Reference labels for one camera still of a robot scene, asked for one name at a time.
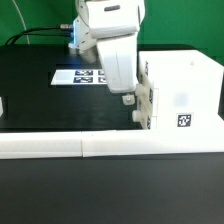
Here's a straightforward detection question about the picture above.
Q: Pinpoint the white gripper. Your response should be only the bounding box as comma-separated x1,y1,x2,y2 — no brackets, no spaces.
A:
75,0,145,104

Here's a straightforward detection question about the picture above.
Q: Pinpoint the white drawer box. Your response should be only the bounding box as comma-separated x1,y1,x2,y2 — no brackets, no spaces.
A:
132,105,157,130
135,73,157,110

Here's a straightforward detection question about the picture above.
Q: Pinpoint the white front drawer box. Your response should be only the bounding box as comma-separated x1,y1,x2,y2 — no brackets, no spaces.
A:
132,105,157,130

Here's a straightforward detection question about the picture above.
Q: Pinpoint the white drawer cabinet frame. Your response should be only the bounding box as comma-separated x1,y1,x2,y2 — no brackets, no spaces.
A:
139,50,224,129

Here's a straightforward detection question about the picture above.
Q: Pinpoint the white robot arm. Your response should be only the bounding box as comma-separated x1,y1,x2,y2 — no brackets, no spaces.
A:
69,0,145,105

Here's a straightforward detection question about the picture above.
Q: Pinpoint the white marker sheet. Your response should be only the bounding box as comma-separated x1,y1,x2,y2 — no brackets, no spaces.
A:
51,69,106,85

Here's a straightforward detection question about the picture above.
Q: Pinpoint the white L-shaped fence wall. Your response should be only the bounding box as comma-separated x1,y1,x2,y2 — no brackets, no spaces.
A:
0,113,224,160

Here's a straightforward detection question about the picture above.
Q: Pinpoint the black cable bundle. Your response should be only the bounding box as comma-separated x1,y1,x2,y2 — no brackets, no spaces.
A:
4,23,75,46

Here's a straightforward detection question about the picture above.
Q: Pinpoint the thin white cable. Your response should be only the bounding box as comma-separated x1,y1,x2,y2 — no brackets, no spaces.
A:
11,0,31,45

